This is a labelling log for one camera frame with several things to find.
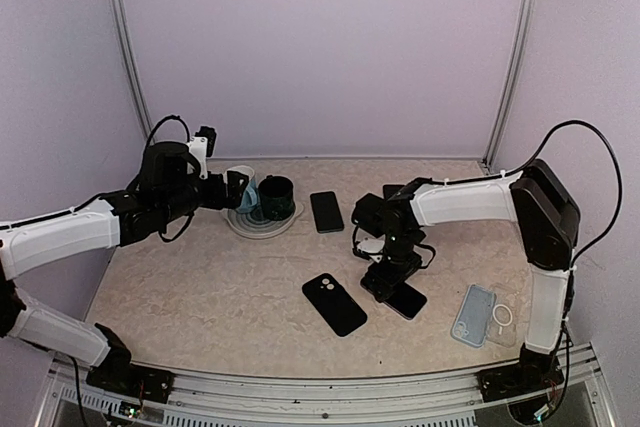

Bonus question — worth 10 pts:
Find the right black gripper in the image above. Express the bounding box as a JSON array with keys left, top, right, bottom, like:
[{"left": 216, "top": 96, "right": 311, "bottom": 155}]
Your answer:
[{"left": 365, "top": 229, "right": 422, "bottom": 299}]

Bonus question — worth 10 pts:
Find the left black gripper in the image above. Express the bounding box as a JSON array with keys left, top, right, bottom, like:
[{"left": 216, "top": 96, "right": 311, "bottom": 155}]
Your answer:
[{"left": 160, "top": 170, "right": 249, "bottom": 224}]

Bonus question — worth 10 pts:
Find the black phone pink edge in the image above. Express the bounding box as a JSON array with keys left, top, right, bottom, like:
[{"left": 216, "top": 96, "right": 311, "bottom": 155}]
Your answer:
[{"left": 360, "top": 279, "right": 427, "bottom": 320}]

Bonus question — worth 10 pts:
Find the black phone case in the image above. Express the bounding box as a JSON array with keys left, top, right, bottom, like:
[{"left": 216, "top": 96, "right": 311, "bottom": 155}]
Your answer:
[{"left": 302, "top": 273, "right": 368, "bottom": 337}]

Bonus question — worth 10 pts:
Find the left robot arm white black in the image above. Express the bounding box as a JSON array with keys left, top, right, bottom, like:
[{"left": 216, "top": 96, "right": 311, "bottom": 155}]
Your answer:
[{"left": 1, "top": 136, "right": 249, "bottom": 392}]

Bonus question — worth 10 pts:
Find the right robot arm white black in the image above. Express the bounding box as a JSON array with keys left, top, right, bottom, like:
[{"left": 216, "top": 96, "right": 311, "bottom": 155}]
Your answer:
[{"left": 351, "top": 159, "right": 581, "bottom": 391}]

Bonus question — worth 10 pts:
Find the black phone upper right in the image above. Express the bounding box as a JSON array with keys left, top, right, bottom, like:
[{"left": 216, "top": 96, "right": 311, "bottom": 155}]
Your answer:
[{"left": 382, "top": 184, "right": 404, "bottom": 199}]

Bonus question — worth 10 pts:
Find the black phone upper middle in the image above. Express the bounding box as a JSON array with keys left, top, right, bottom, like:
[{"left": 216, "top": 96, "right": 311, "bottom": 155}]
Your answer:
[{"left": 310, "top": 191, "right": 344, "bottom": 234}]

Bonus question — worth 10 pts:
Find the light blue phone case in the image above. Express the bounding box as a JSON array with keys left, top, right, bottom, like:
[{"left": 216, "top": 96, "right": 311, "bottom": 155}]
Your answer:
[{"left": 451, "top": 284, "right": 497, "bottom": 349}]

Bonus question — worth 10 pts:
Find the clear magsafe phone case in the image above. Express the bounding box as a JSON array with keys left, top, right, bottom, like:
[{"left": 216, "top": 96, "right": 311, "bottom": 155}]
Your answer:
[{"left": 487, "top": 288, "right": 520, "bottom": 348}]

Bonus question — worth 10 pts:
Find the light blue ceramic mug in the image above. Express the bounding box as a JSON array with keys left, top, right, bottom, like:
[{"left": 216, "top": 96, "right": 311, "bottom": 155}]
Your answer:
[{"left": 225, "top": 165, "right": 260, "bottom": 214}]

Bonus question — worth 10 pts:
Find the dark green ceramic mug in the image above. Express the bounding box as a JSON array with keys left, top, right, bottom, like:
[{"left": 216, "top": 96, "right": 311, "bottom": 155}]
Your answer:
[{"left": 258, "top": 175, "right": 295, "bottom": 221}]

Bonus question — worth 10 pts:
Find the white grey ringed plate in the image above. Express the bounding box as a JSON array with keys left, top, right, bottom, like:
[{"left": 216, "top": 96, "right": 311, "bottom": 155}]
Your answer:
[{"left": 221, "top": 202, "right": 305, "bottom": 240}]

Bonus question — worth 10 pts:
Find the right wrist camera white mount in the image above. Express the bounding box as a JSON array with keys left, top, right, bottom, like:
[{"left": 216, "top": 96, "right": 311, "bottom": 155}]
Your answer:
[{"left": 352, "top": 238, "right": 384, "bottom": 263}]

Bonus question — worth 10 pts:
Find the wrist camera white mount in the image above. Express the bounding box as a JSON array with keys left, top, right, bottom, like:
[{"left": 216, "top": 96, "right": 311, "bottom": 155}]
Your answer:
[
  {"left": 352, "top": 238, "right": 384, "bottom": 263},
  {"left": 187, "top": 126, "right": 217, "bottom": 180}
]

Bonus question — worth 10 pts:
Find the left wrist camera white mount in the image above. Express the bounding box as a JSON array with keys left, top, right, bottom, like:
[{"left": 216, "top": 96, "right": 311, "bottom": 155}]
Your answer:
[{"left": 187, "top": 126, "right": 217, "bottom": 180}]

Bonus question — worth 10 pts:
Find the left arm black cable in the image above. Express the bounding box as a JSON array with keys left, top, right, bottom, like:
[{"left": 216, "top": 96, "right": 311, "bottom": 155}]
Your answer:
[{"left": 143, "top": 114, "right": 194, "bottom": 158}]

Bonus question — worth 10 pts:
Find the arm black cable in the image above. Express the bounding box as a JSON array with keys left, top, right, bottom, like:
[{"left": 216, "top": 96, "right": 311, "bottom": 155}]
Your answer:
[
  {"left": 519, "top": 119, "right": 625, "bottom": 268},
  {"left": 143, "top": 114, "right": 194, "bottom": 158}
]

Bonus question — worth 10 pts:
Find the front aluminium rail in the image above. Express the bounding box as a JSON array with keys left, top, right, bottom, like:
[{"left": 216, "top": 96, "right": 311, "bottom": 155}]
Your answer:
[{"left": 30, "top": 346, "right": 621, "bottom": 426}]

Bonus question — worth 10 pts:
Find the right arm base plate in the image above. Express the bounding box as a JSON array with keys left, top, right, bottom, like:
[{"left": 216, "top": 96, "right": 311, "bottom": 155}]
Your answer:
[{"left": 476, "top": 364, "right": 564, "bottom": 403}]

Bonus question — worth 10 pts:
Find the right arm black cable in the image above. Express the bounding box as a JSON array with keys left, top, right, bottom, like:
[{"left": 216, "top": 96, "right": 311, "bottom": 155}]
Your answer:
[{"left": 519, "top": 119, "right": 625, "bottom": 268}]

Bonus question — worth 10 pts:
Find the right aluminium frame post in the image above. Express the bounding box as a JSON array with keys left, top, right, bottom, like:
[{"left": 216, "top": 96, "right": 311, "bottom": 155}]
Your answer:
[{"left": 482, "top": 0, "right": 535, "bottom": 172}]

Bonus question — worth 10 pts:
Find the aluminium frame post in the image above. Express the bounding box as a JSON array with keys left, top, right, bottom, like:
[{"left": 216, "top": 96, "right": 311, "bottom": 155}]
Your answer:
[
  {"left": 109, "top": 0, "right": 152, "bottom": 137},
  {"left": 482, "top": 0, "right": 535, "bottom": 172}
]

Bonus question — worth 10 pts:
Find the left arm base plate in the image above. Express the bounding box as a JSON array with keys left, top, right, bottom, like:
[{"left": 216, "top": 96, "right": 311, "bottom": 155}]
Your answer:
[{"left": 86, "top": 364, "right": 175, "bottom": 404}]

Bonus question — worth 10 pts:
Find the left aluminium frame post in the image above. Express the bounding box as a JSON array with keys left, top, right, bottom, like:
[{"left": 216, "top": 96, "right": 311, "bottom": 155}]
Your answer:
[{"left": 109, "top": 0, "right": 152, "bottom": 137}]

